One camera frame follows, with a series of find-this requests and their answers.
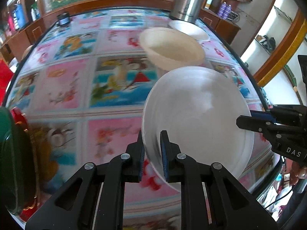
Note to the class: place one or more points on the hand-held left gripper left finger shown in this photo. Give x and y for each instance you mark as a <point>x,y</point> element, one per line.
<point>141,159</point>

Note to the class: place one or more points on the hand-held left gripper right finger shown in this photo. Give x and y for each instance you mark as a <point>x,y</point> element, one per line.
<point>164,157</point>

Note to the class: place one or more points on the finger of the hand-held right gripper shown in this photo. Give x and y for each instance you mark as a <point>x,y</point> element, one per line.
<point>261,114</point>
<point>251,124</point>

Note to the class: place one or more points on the large white foam bowl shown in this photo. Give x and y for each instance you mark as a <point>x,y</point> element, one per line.
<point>199,105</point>

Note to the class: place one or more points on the person's right hand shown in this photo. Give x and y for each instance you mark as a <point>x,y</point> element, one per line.
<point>297,173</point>

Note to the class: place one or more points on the dark cloth bundle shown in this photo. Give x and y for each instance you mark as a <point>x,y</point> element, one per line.
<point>269,42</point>

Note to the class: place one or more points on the wooden cabinet with floral glass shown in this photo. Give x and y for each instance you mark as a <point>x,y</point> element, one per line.
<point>230,32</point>

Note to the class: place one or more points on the printed floral tablecloth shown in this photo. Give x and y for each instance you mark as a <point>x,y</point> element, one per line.
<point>72,76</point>

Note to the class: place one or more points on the purple spray can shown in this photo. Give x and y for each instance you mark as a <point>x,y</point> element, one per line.
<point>227,11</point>
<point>222,10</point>

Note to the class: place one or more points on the cream plastic bowl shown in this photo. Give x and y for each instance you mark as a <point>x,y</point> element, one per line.
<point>168,45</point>

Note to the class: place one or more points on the small white foam bowl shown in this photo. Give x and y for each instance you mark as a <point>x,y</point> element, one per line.
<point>189,28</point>

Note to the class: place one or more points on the dark green plastic bowl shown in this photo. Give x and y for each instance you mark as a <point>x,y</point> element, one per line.
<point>14,160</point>

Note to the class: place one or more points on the stainless steel thermos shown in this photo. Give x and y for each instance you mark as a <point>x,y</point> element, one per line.
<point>189,2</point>

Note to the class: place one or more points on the black round device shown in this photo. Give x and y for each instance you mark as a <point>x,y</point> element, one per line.
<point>63,20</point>

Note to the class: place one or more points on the white plastic bottle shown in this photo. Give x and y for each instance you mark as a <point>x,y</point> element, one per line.
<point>33,14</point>

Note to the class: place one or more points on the blue plastic jug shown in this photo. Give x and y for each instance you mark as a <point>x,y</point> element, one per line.
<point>18,15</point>

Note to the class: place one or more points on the gold-framed wall shelf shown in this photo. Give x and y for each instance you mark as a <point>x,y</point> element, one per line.
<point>280,60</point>

